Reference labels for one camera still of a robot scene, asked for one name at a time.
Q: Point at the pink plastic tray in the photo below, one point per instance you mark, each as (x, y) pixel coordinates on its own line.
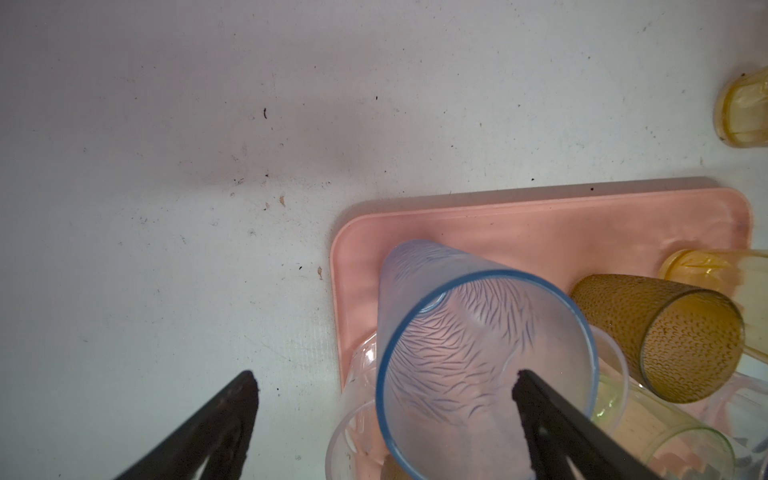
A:
(560, 240)

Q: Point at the short yellow cup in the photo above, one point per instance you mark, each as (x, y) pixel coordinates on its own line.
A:
(740, 275)

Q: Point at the tall pale blue cup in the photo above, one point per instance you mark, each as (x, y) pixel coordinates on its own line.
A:
(453, 332)

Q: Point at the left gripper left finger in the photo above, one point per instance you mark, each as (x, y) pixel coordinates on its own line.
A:
(213, 443)

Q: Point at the clear faceted cup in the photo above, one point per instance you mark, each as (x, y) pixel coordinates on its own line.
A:
(612, 372)

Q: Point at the short bright green cup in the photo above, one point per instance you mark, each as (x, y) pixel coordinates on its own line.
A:
(668, 441)

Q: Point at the brown dimpled cup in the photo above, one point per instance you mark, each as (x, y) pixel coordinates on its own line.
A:
(681, 342)

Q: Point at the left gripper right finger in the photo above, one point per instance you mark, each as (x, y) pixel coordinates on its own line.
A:
(561, 439)

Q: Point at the tall amber yellow cup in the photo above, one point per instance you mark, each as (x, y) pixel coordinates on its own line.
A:
(740, 111)

